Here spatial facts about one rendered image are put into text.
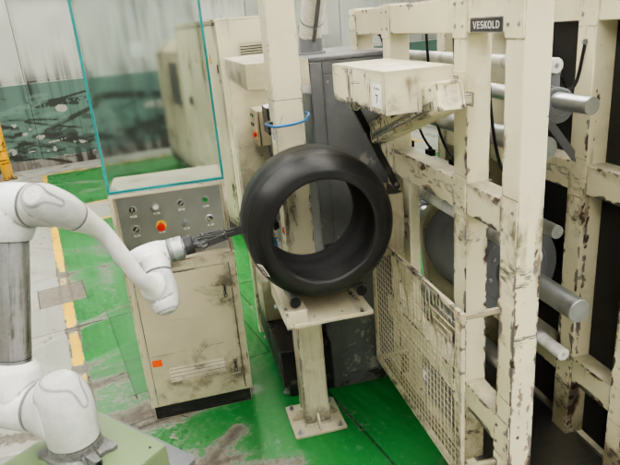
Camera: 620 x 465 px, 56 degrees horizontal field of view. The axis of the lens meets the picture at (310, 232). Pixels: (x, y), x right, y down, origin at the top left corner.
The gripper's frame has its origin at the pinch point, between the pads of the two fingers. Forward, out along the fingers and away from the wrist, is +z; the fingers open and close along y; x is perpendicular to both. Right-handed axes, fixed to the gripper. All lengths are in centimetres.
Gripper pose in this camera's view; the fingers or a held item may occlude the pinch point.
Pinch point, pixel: (234, 231)
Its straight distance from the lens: 230.4
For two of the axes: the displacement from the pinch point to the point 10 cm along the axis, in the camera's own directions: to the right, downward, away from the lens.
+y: -2.4, -3.1, 9.2
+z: 9.5, -2.9, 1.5
